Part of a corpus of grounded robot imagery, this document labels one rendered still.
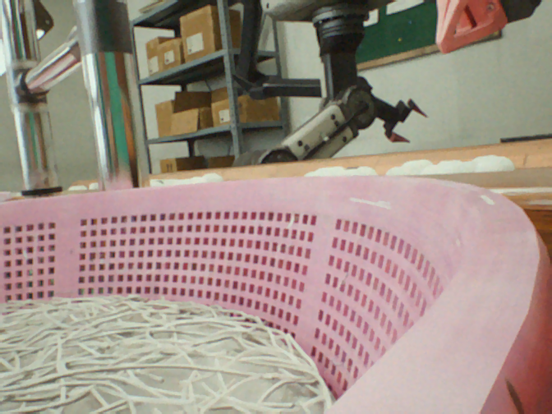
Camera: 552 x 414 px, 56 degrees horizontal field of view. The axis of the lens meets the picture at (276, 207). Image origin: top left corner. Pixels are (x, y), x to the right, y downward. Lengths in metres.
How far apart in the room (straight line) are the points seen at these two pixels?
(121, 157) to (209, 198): 0.06
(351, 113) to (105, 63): 1.06
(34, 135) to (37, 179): 0.03
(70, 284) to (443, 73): 2.60
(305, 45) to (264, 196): 3.18
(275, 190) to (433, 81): 2.63
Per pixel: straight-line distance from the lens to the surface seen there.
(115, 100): 0.24
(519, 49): 2.61
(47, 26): 1.04
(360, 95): 1.30
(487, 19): 0.56
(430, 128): 2.79
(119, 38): 0.25
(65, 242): 0.23
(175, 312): 0.16
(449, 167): 0.38
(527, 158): 0.53
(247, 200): 0.17
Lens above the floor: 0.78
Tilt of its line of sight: 6 degrees down
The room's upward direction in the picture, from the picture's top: 6 degrees counter-clockwise
